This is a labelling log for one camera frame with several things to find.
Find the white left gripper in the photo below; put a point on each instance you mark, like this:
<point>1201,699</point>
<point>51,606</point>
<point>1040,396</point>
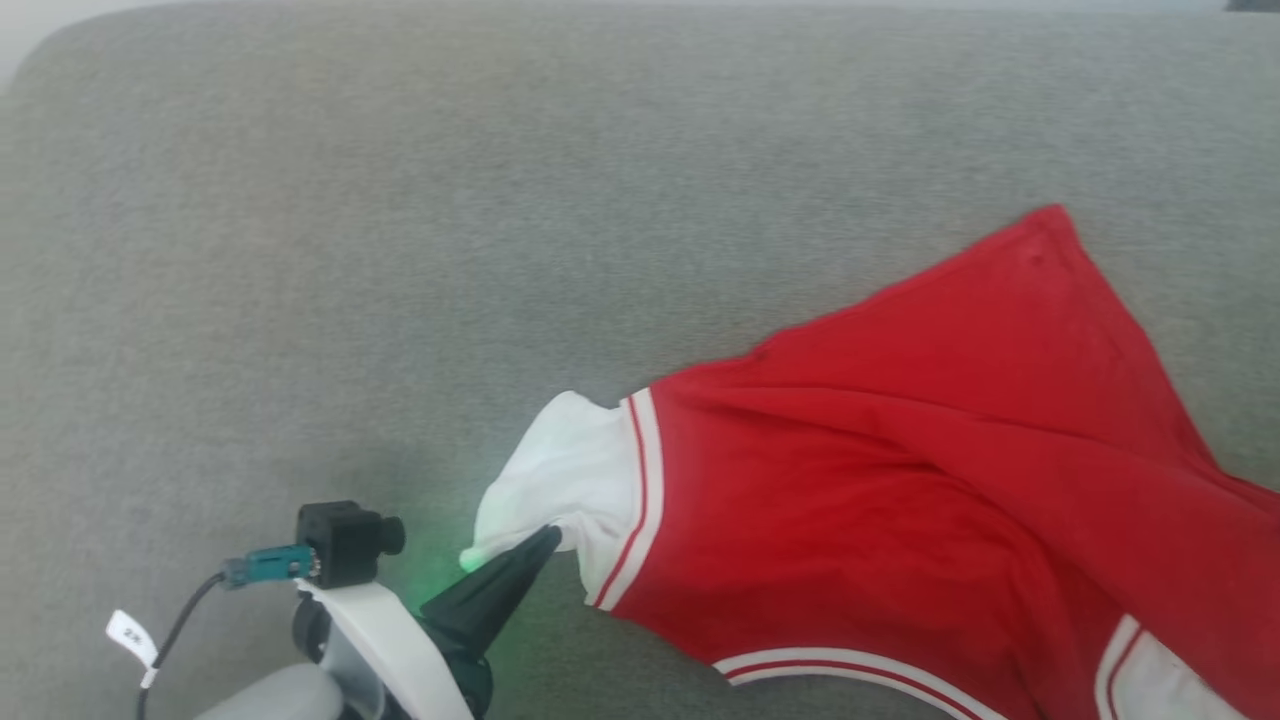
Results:
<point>400,650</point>

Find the red and white jersey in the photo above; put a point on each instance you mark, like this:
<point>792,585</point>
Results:
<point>900,480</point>

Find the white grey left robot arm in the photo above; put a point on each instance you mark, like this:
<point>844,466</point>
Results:
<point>280,700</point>

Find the grey-green fabric sofa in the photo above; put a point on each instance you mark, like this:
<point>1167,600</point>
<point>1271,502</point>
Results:
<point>400,250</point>

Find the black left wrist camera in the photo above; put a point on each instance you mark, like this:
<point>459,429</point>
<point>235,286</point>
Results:
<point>340,545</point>

